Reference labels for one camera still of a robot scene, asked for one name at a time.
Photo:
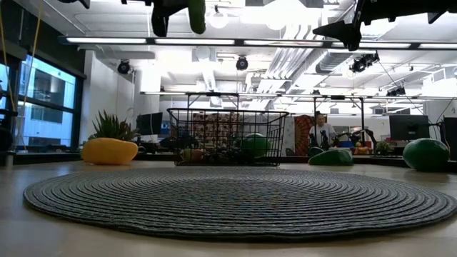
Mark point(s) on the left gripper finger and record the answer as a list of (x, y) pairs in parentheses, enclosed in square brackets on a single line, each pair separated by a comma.
[(178, 7)]

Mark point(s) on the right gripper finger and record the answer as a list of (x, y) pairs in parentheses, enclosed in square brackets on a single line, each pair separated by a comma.
[(339, 30)]

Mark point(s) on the green toy cucumber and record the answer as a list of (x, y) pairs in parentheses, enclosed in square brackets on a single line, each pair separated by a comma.
[(197, 18)]

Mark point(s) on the red toy pepper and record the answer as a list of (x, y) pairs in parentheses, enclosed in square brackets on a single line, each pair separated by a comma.
[(193, 156)]

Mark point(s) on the round green toy fruit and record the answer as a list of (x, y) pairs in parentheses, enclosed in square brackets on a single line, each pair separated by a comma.
[(257, 146)]

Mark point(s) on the yellow toy fruit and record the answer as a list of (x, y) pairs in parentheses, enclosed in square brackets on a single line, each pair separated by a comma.
[(109, 151)]

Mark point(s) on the dark green toy avocado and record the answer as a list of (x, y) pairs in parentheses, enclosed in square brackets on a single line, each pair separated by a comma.
[(426, 155)]

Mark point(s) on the dark purple toy grapes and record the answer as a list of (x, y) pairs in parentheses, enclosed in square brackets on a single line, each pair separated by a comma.
[(225, 157)]

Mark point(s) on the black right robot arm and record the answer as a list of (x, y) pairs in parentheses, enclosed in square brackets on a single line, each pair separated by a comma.
[(442, 7)]

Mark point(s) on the white globe ceiling lamp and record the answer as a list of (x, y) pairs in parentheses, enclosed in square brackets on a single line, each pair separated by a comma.
[(218, 19)]

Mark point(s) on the long ceiling light bar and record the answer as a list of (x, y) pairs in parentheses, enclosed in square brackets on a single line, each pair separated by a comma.
[(107, 40)]

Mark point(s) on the person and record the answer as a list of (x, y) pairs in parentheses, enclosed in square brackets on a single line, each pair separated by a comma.
[(323, 132)]

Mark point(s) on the black computer monitor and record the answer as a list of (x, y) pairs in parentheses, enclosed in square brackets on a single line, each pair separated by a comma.
[(408, 126), (450, 137), (150, 123)]

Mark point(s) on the orange patterned tapestry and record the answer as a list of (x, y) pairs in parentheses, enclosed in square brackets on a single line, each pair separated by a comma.
[(301, 132)]

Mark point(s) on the potted succulent plant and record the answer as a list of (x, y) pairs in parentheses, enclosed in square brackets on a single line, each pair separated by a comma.
[(112, 128)]

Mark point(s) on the small green potted plant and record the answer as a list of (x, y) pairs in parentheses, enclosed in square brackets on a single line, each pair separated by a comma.
[(382, 147)]

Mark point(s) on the large glass window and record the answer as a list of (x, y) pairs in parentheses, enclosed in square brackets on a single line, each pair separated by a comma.
[(46, 107)]

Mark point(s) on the round grey woven placemat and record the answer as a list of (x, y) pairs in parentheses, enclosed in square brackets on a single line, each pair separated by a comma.
[(228, 203)]

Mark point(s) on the silver ventilation duct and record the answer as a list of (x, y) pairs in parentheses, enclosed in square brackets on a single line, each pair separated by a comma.
[(335, 60)]

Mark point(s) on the black metal frame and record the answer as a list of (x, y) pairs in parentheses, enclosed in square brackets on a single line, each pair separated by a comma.
[(213, 94), (337, 97)]

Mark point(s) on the black table frame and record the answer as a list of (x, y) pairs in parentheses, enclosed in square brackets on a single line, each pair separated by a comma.
[(43, 158)]

